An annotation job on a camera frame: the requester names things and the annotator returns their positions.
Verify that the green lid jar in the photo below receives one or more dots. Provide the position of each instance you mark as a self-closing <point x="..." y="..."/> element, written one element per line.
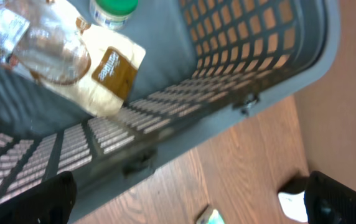
<point x="112" y="14"/>

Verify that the small teal snack packet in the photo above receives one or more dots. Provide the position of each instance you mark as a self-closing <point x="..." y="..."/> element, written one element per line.
<point x="210" y="215"/>

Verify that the white barcode scanner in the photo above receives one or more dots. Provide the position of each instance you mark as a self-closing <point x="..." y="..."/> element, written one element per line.
<point x="291" y="199"/>

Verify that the dark grey plastic basket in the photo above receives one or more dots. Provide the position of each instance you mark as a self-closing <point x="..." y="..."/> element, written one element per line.
<point x="208" y="65"/>

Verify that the beige brown snack pouch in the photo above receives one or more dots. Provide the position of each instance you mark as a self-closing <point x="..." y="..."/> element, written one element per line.
<point x="50" y="43"/>

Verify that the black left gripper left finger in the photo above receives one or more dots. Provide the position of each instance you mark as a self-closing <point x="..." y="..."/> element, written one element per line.
<point x="49" y="202"/>

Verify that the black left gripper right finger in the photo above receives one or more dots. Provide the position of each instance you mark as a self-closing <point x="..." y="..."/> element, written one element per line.
<point x="329" y="201"/>

